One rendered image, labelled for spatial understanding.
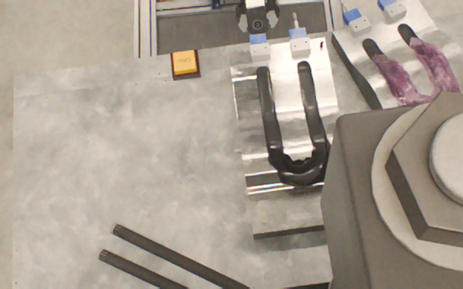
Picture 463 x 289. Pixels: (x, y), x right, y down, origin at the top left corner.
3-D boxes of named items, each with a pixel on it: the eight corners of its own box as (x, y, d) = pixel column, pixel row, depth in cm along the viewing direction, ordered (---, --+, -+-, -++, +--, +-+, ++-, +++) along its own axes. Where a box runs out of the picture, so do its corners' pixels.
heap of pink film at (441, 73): (363, 59, 172) (367, 44, 165) (422, 34, 174) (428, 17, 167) (412, 140, 163) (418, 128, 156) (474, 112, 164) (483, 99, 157)
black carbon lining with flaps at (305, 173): (253, 71, 172) (252, 53, 163) (313, 63, 172) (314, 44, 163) (272, 193, 159) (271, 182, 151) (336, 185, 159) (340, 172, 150)
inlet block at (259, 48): (246, 25, 178) (245, 14, 173) (264, 23, 178) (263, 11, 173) (252, 66, 173) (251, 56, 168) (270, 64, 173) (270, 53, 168)
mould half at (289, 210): (230, 66, 181) (226, 42, 169) (322, 53, 180) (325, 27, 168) (253, 239, 163) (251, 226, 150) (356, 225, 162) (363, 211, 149)
